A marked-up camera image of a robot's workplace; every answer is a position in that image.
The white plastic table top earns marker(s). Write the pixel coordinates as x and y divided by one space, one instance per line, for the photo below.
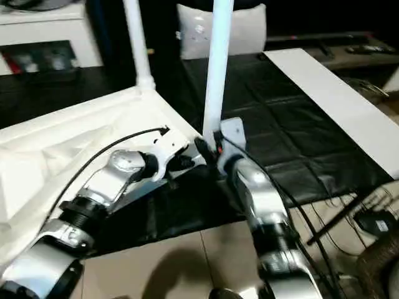
46 149

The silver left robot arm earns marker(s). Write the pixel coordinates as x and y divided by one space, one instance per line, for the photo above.
109 177

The black mat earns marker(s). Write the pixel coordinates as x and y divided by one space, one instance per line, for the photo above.
280 109

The grey cushion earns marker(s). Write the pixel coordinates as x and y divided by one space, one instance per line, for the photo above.
249 31

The white flat panel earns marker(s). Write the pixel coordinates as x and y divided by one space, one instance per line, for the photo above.
336 102

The black robot right foot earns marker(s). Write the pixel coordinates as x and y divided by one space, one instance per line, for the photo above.
223 294

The small white jar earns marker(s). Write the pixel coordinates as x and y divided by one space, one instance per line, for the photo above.
25 60
72 63

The black bar with red light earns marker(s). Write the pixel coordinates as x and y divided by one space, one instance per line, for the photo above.
311 36

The black object with white label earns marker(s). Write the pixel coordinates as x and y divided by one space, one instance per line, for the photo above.
371 221

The grey low tv bench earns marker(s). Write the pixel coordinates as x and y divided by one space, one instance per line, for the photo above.
358 60

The black remote control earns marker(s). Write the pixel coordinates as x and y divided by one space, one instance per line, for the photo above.
368 49

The white cabinet with glass doors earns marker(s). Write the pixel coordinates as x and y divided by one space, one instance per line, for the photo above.
46 31

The white storage box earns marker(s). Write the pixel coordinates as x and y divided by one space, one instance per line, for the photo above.
392 79

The brown woven pouf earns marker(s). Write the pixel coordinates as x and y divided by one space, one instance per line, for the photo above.
374 268

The grey bag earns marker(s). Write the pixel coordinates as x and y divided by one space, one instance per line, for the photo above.
22 3

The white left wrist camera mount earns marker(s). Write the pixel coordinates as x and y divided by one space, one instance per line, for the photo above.
170 146

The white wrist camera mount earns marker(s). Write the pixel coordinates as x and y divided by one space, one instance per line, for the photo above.
232 130
170 146

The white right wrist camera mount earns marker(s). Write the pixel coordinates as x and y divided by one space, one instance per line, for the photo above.
232 130

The black metal frame bar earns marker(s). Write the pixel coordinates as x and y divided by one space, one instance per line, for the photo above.
336 218

